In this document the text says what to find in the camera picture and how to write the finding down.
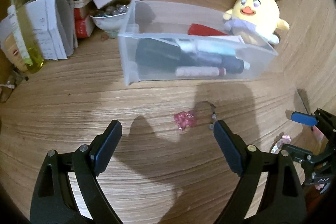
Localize dark purple bottle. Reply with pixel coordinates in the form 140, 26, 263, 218
194, 52, 250, 74

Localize pale teal tube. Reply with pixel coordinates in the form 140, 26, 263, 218
177, 40, 236, 56

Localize beige cylindrical tube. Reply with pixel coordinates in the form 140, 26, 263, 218
175, 67, 227, 77

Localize red foil pouch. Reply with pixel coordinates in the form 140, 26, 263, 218
187, 23, 227, 36

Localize green glass bottle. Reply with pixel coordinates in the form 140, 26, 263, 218
135, 39, 197, 73

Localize wooden tag keychain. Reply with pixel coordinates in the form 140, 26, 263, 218
192, 101, 218, 130

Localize person's right hand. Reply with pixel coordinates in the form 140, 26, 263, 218
312, 126, 325, 143

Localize yellow chick plush toy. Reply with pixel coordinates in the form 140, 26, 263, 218
223, 0, 290, 45

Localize eyeglasses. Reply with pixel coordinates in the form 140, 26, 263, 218
1, 68, 29, 103

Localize yellow spray bottle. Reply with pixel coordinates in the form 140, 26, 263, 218
7, 0, 44, 73

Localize clear plastic storage bin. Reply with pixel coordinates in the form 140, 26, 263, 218
118, 0, 278, 85

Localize folded white paper booklet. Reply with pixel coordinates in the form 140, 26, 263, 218
0, 0, 79, 61

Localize white bowl of stones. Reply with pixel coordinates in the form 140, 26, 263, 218
90, 4, 129, 32

